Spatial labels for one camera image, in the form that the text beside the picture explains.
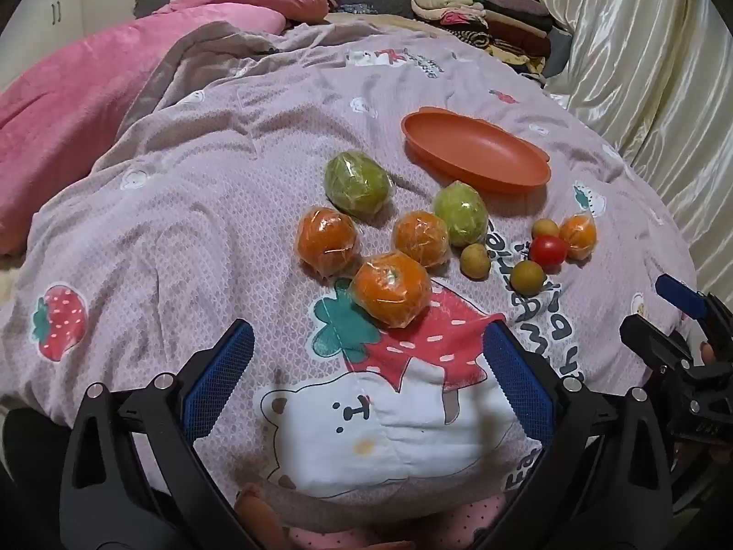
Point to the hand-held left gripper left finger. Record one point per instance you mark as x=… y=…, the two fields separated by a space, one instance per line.
x=220 y=378

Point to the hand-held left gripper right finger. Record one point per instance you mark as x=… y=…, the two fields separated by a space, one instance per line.
x=518 y=378

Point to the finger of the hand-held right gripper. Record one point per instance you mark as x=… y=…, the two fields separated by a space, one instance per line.
x=681 y=296
x=647 y=333

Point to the brown longan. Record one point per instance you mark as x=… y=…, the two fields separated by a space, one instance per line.
x=527 y=278
x=476 y=260
x=544 y=228

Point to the small orange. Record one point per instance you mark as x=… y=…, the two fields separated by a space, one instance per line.
x=578 y=235

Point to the red tomato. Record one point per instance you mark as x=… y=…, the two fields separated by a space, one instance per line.
x=548 y=250

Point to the large orange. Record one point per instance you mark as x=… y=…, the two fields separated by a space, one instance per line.
x=389 y=289

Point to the orange bear-shaped plate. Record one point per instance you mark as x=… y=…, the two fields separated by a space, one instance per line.
x=469 y=146

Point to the large green fruit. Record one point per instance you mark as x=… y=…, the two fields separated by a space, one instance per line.
x=358 y=183

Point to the person's right hand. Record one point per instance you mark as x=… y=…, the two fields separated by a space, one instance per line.
x=708 y=350

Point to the strawberry printed pink quilt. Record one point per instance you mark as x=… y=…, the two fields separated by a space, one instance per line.
x=229 y=183

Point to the cream satin curtain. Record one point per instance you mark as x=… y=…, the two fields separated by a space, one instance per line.
x=641 y=69

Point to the pink fleece blanket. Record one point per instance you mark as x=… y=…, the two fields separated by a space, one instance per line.
x=68 y=97

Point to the stack of folded clothes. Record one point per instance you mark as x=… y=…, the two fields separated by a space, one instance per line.
x=492 y=23

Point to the beige bed sheet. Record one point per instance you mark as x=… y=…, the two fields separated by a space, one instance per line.
x=378 y=22

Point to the white wardrobe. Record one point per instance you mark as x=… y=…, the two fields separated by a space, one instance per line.
x=51 y=28

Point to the dark patterned cloth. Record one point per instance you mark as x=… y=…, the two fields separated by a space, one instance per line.
x=352 y=8

